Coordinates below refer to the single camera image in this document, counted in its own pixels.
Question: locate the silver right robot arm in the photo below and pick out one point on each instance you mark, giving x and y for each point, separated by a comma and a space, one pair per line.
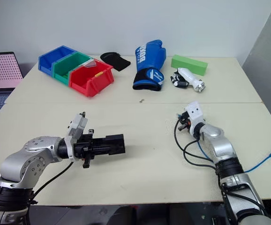
222, 145

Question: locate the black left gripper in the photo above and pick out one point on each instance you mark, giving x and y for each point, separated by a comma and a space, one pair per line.
82, 148

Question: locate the blue boxing glove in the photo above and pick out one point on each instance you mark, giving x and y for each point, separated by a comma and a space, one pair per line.
149, 58

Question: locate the white robotic hand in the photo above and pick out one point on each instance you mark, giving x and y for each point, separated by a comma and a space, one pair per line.
191, 78

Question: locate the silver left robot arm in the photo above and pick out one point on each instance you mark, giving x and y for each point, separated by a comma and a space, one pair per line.
32, 154

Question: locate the clear plastic bag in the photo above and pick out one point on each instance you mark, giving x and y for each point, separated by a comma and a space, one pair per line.
91, 64

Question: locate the green rectangular block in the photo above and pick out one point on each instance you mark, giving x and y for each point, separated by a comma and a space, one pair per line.
189, 64

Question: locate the small yellow tag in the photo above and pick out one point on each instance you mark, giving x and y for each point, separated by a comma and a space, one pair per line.
99, 74

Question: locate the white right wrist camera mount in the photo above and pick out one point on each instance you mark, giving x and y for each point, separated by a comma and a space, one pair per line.
194, 114

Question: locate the red plastic storage bin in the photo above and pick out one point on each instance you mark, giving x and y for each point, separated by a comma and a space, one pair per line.
88, 80

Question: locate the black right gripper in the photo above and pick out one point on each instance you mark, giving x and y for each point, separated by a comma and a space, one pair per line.
185, 119

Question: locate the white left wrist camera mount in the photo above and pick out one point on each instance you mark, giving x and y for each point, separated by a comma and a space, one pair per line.
78, 124

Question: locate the green plastic storage bin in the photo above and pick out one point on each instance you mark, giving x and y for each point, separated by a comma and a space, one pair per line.
66, 63

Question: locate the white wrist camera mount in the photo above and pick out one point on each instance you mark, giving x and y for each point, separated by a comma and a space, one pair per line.
194, 114
78, 124

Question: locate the blue plastic storage bin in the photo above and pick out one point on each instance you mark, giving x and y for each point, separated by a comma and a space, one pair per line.
47, 61

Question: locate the black cloth pouch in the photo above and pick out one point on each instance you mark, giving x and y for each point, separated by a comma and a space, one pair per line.
115, 61

